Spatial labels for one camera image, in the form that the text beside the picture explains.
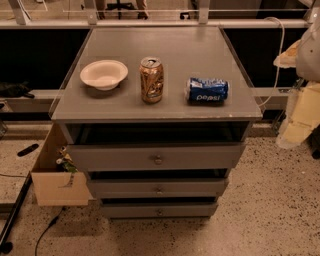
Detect cardboard box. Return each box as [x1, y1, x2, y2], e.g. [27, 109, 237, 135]
[31, 125, 92, 206]

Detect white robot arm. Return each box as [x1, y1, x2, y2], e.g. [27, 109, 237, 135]
[273, 17, 320, 149]

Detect metal railing frame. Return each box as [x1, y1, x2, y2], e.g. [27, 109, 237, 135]
[0, 0, 319, 29]

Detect black cloth on ledge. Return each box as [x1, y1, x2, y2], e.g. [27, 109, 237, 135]
[0, 81, 34, 99]

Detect white cable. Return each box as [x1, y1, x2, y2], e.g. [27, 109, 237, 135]
[256, 16, 286, 108]

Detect grey drawer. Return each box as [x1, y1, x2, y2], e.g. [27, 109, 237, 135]
[87, 178, 229, 198]
[68, 143, 245, 172]
[101, 203, 218, 219]

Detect grey bottom drawer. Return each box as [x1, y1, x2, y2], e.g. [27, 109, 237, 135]
[101, 203, 218, 219]

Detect black remote on floor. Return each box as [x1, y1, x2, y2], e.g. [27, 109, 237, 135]
[17, 143, 39, 157]

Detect grey drawer cabinet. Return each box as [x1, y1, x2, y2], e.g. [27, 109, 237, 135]
[52, 26, 262, 218]

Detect items in cardboard box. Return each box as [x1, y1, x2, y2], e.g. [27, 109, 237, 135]
[56, 146, 78, 173]

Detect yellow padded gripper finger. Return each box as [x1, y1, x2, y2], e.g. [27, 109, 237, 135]
[276, 81, 320, 149]
[273, 40, 301, 68]

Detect black pole on floor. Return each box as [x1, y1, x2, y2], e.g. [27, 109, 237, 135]
[0, 174, 32, 256]

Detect grey top drawer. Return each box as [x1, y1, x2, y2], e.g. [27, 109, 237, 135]
[68, 143, 245, 172]

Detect white paper bowl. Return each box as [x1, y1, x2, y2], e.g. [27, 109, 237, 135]
[80, 60, 128, 91]

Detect grey middle drawer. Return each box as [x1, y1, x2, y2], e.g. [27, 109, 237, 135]
[87, 178, 229, 198]

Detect blue pepsi can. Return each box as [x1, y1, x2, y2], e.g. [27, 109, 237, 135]
[185, 77, 229, 102]

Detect gold upright soda can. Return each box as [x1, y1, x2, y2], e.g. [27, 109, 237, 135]
[139, 56, 164, 104]

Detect black floor cable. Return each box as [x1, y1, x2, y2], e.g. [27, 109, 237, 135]
[34, 206, 66, 256]

